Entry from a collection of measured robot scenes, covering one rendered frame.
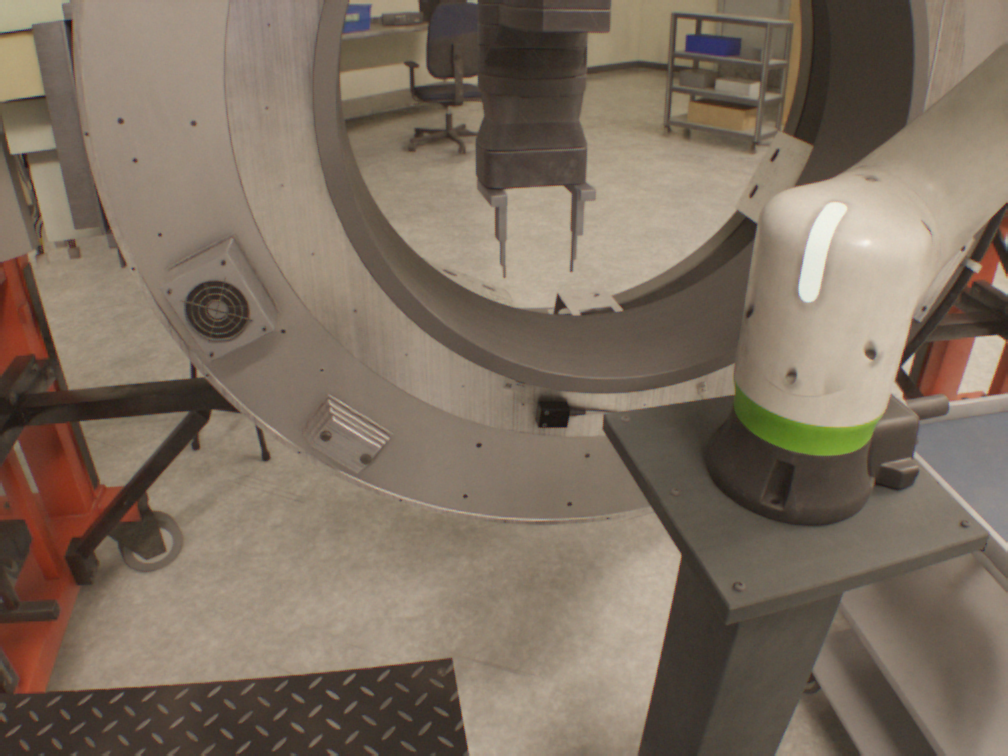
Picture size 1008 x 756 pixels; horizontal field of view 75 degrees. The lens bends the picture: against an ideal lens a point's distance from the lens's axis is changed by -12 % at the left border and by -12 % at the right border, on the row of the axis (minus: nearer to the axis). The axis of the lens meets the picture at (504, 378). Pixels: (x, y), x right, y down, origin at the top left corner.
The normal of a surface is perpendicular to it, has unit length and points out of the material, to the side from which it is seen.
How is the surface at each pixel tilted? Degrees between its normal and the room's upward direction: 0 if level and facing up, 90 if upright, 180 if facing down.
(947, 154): 79
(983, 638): 0
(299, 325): 90
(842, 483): 73
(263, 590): 0
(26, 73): 90
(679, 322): 18
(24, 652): 0
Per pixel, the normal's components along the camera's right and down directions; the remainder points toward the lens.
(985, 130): -0.68, 0.27
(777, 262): -0.93, 0.17
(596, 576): 0.00, -0.86
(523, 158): 0.24, 0.49
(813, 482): -0.11, 0.24
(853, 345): -0.11, 0.50
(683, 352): -0.24, -0.81
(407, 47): 0.77, 0.33
